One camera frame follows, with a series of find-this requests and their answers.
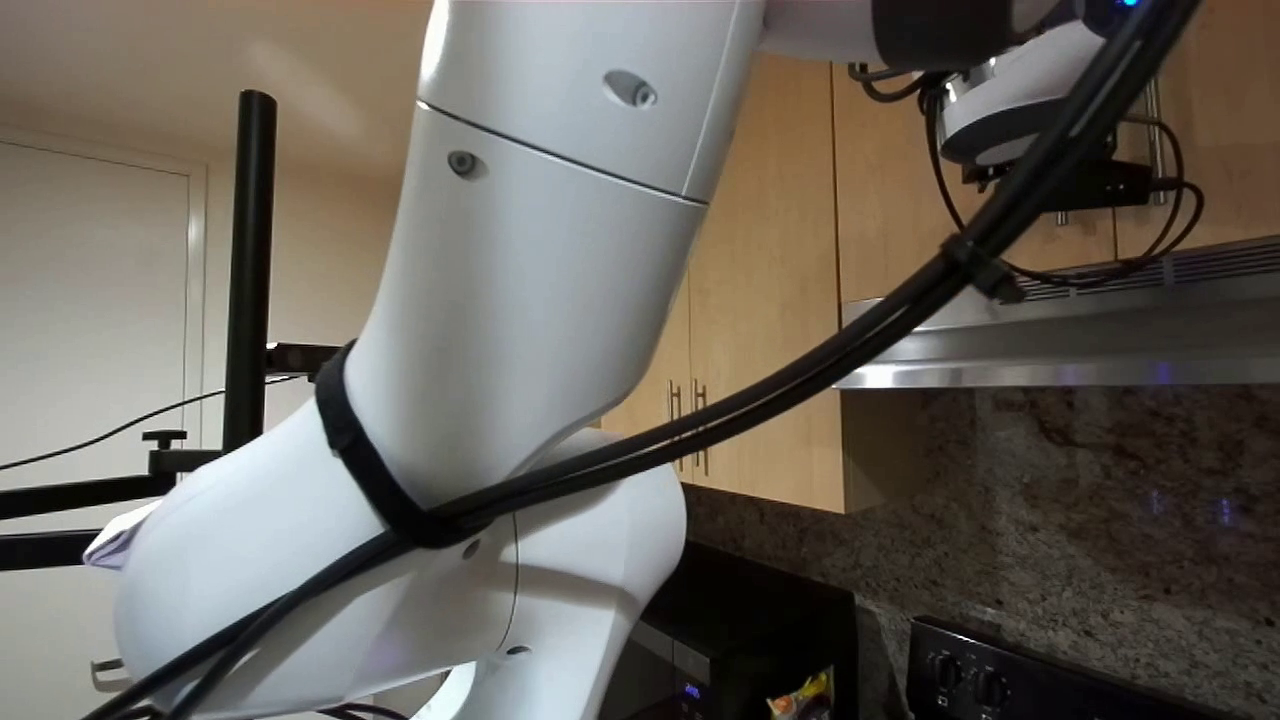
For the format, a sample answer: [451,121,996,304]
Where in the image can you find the black velcro strap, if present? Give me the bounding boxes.
[313,338,471,552]

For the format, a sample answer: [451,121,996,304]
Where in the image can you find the steel bar cabinet handle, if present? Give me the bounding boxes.
[692,375,711,479]
[662,375,685,473]

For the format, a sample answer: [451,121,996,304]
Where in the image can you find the long light wood cabinet door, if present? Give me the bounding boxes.
[595,272,695,479]
[685,54,846,514]

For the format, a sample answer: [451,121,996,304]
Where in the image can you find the short light wood cabinet door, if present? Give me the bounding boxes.
[1152,0,1280,255]
[831,54,973,324]

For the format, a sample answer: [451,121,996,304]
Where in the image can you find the thin black wire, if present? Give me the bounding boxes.
[0,385,230,474]

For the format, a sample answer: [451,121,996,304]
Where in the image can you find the black microwave oven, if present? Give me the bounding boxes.
[637,536,863,720]

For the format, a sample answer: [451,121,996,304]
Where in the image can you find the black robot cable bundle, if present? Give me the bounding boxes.
[76,0,1211,720]

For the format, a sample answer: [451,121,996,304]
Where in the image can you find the black stove control panel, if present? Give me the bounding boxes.
[909,614,1211,720]

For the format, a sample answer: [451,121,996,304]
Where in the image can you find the white crumpled cloth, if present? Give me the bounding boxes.
[79,511,170,575]

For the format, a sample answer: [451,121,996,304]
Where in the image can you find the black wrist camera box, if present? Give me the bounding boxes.
[1051,155,1159,210]

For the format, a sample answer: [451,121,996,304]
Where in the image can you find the yellow snack bag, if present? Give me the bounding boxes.
[762,662,841,720]

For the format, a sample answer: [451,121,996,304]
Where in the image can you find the black camera stand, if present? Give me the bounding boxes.
[0,86,353,575]

